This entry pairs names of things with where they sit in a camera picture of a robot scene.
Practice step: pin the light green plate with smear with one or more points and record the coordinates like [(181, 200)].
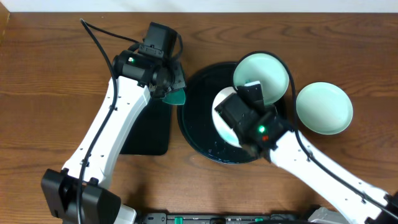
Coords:
[(324, 108)]

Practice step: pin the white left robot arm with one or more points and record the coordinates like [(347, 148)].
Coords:
[(79, 192)]

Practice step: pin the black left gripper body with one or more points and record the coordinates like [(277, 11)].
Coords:
[(173, 83)]

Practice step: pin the white plate with green spot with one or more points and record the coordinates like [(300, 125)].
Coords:
[(225, 132)]

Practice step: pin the black round tray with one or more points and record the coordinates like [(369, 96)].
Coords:
[(195, 119)]

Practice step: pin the green scrub sponge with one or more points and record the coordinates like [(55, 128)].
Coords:
[(176, 97)]

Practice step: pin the black rectangular tray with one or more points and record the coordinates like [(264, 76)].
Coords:
[(149, 135)]

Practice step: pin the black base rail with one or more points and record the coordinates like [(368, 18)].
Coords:
[(186, 218)]

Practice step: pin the pale green plate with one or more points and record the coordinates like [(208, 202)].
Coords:
[(266, 69)]

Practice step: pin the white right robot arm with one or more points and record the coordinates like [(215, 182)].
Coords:
[(285, 147)]

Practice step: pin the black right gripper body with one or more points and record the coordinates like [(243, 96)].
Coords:
[(272, 111)]

